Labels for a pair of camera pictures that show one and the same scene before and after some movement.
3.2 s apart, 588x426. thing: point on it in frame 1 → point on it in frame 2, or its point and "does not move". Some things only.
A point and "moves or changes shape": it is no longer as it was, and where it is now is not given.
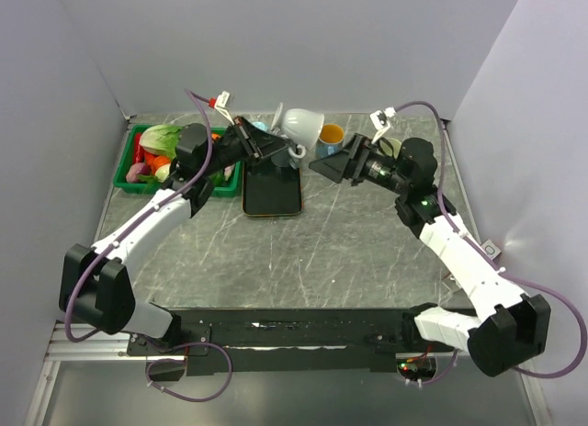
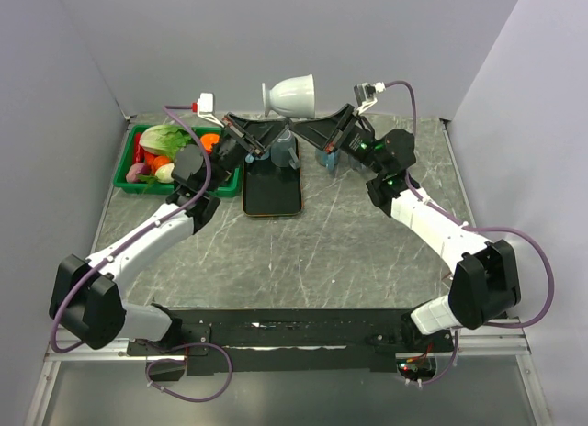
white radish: [163, 173] does not move
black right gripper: [355, 159] → [329, 133]
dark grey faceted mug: [285, 159] does not move
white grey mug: [302, 127] moves or changes shape
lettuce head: [161, 140] does not move
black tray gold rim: [269, 189] does not move
